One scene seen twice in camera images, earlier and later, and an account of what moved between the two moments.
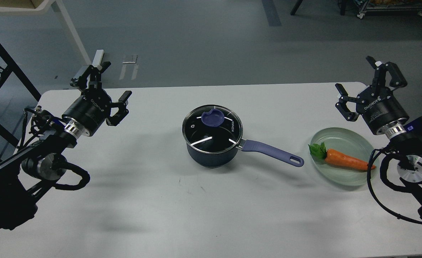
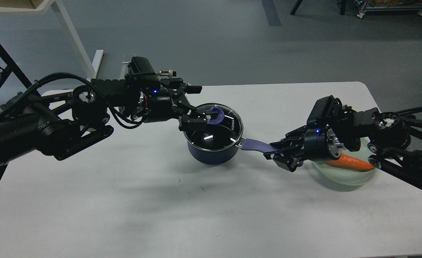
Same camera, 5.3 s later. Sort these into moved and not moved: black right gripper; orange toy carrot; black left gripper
Moved: black left gripper; black right gripper
Not moved: orange toy carrot
